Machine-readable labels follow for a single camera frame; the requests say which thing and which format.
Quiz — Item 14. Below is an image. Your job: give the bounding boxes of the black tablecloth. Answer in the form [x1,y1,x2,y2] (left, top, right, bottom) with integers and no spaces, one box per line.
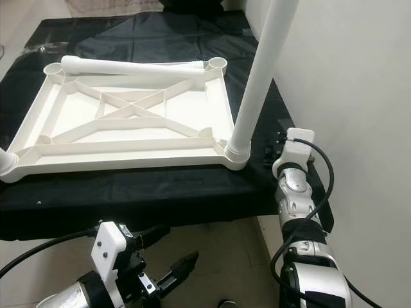
[0,10,335,241]

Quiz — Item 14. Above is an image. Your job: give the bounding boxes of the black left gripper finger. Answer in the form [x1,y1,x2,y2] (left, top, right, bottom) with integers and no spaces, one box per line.
[132,223,171,248]
[159,251,199,293]

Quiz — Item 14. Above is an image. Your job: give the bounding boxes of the black round basin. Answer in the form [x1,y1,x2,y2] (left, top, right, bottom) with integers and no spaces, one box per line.
[161,0,225,12]

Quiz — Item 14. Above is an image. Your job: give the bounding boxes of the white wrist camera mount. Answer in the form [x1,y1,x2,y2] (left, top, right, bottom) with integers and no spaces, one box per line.
[91,221,136,299]
[273,128,315,177]

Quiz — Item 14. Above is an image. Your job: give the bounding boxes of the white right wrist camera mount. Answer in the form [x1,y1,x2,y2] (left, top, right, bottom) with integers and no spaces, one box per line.
[273,128,315,177]

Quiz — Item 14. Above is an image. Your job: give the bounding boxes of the clear tape strip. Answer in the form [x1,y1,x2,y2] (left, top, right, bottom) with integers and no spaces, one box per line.
[26,42,65,55]

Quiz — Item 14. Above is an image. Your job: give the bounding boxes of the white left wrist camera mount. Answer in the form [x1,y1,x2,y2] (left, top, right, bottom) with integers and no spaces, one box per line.
[91,221,136,299]

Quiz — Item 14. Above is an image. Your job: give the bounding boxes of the white plastic table top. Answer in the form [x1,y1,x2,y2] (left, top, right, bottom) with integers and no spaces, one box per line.
[0,56,251,184]

